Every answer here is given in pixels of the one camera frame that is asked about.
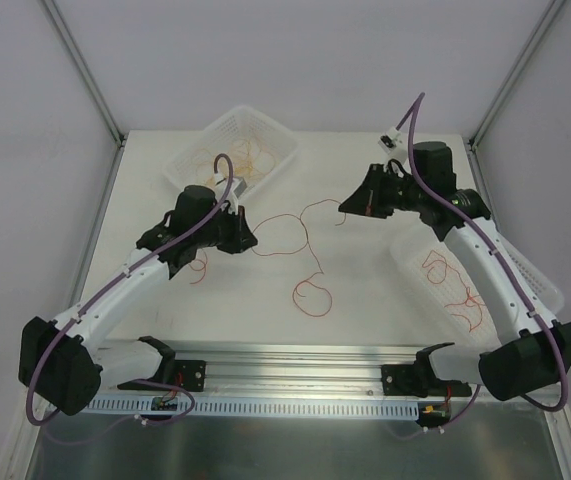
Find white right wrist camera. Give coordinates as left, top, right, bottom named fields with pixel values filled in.
left=379, top=128, right=411, bottom=163

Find red cables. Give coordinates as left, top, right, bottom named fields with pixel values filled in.
left=422, top=249, right=486, bottom=334

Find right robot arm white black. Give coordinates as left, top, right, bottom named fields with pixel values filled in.
left=338, top=134, right=571, bottom=412

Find white left plastic basket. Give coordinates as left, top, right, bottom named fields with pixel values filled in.
left=162, top=105, right=300, bottom=201

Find yellow cables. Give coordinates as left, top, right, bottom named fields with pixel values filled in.
left=189, top=137, right=279, bottom=184

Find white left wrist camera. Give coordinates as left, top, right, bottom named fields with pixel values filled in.
left=213, top=173, right=247, bottom=201

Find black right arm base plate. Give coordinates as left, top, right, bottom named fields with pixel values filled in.
left=380, top=364, right=472, bottom=398

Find aluminium frame post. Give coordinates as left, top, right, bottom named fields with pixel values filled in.
left=466, top=0, right=569, bottom=151
left=39, top=0, right=126, bottom=146

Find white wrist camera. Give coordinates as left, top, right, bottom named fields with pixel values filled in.
left=379, top=128, right=411, bottom=163
left=213, top=173, right=247, bottom=201

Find aluminium frame post right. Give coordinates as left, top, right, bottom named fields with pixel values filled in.
left=466, top=0, right=569, bottom=151

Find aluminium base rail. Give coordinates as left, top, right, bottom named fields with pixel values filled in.
left=24, top=339, right=566, bottom=404

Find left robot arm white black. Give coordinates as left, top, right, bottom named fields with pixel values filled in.
left=18, top=179, right=258, bottom=426

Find white plastic basket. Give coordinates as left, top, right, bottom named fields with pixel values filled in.
left=162, top=105, right=300, bottom=201
left=389, top=220, right=564, bottom=351

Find white slotted cable duct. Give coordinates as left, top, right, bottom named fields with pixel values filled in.
left=83, top=393, right=419, bottom=422

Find white right plastic basket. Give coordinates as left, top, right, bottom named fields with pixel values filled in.
left=389, top=220, right=564, bottom=351

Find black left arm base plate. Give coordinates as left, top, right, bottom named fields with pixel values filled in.
left=116, top=357, right=207, bottom=392

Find aluminium frame post left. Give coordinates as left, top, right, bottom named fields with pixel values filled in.
left=39, top=0, right=126, bottom=146

